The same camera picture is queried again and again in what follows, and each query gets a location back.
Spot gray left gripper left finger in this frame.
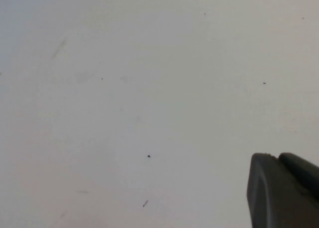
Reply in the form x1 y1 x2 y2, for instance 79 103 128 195
246 152 319 228

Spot gray left gripper right finger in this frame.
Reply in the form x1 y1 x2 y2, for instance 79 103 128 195
278 152 319 189

